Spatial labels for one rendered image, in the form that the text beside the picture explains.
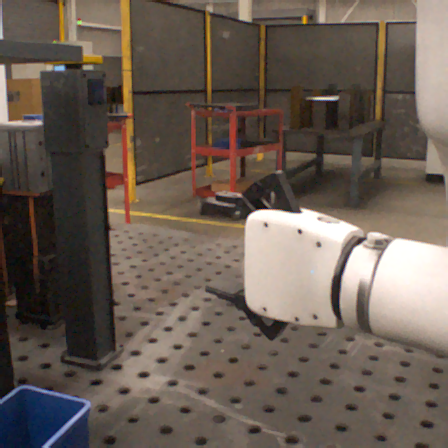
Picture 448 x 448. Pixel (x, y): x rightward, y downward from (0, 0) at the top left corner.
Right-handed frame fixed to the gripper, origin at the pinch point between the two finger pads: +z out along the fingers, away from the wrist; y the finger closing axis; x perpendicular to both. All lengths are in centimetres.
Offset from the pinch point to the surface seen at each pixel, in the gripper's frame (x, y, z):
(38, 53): -7.7, -19.8, 18.6
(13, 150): 5, -5, 49
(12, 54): -11.6, -19.7, 17.2
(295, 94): 404, 5, 242
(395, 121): 671, 50, 247
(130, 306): 21, 26, 41
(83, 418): -13.7, 17.1, 7.4
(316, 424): 11.1, 25.8, -6.5
